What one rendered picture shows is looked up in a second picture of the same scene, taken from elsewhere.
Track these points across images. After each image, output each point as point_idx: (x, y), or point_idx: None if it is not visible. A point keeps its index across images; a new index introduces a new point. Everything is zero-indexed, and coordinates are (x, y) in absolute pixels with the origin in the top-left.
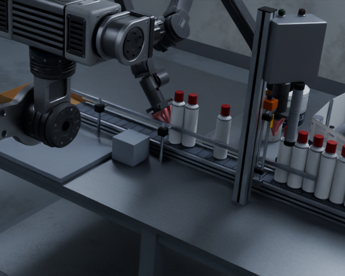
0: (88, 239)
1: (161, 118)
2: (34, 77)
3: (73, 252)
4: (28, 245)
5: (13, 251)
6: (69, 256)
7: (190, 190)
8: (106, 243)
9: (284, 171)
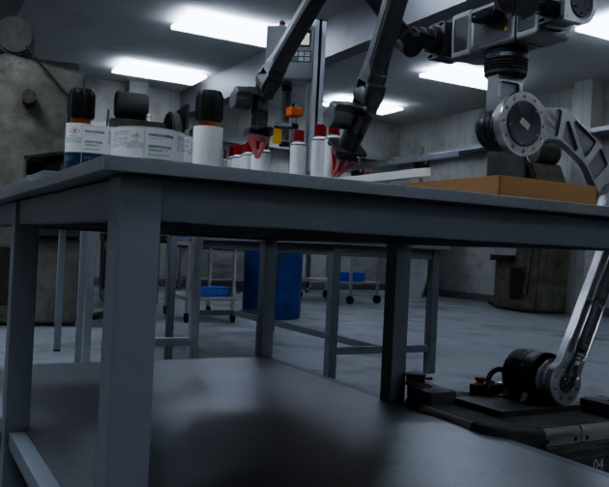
0: (401, 467)
1: (345, 165)
2: (522, 81)
3: (439, 459)
4: (521, 478)
5: (549, 476)
6: (447, 458)
7: None
8: (373, 458)
9: None
